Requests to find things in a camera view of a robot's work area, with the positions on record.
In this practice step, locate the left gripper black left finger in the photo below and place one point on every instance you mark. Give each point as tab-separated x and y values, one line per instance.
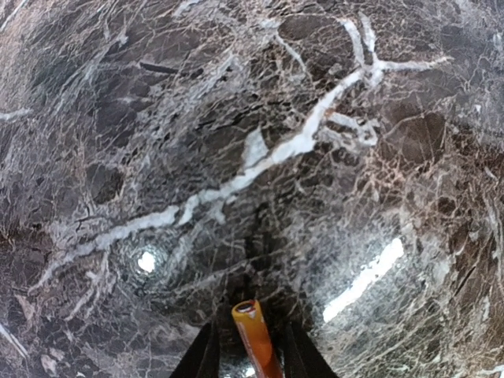
202	359

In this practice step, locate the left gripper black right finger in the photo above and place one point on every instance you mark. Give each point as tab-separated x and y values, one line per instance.
301	357

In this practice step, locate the orange battery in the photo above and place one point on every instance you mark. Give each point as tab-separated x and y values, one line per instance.
253	331

